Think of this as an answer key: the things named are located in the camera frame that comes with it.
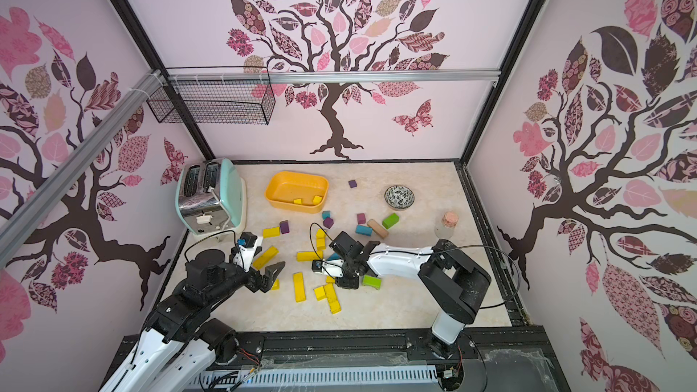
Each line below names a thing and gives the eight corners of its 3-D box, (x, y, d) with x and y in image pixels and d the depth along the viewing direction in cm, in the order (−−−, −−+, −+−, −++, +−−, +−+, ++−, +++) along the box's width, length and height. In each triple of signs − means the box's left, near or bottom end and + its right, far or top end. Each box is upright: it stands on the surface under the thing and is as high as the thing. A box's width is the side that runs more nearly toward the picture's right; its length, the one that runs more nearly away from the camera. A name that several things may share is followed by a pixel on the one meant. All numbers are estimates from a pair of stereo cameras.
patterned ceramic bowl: (385, 209, 106) (386, 203, 103) (383, 190, 112) (384, 184, 109) (413, 209, 106) (415, 203, 103) (410, 190, 112) (411, 184, 109)
